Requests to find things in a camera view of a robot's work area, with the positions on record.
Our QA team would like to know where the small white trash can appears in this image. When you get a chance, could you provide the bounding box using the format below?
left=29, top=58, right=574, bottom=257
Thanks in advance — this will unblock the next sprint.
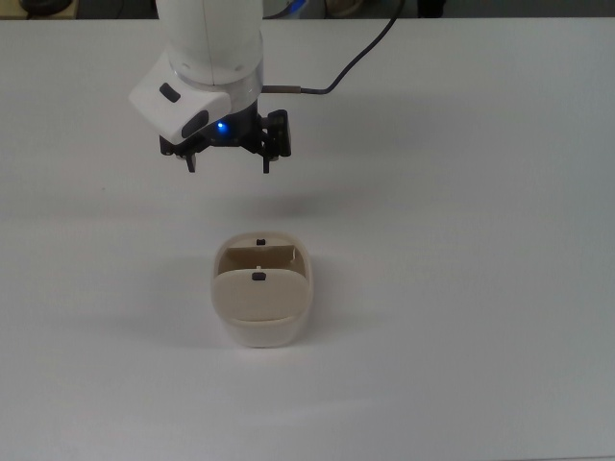
left=210, top=230, right=316, bottom=350

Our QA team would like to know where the cream trash can lid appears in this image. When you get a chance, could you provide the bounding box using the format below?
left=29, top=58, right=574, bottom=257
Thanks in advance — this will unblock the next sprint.
left=211, top=268, right=311, bottom=326

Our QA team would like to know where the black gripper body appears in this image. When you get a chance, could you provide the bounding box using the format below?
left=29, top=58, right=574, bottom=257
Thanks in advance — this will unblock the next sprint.
left=189, top=97, right=264, bottom=151

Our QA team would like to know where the black cable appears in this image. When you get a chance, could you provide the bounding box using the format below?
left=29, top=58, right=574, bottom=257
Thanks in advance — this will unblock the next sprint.
left=261, top=0, right=403, bottom=96

